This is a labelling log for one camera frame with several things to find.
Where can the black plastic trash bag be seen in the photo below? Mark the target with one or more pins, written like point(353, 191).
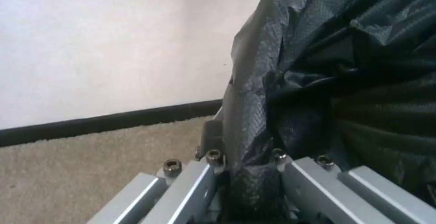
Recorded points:
point(327, 80)

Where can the black wall baseboard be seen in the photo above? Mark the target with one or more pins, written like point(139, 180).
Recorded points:
point(102, 124)

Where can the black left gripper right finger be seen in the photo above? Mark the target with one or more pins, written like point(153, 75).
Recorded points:
point(327, 190)

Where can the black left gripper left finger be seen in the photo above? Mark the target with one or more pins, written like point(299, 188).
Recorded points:
point(177, 193)

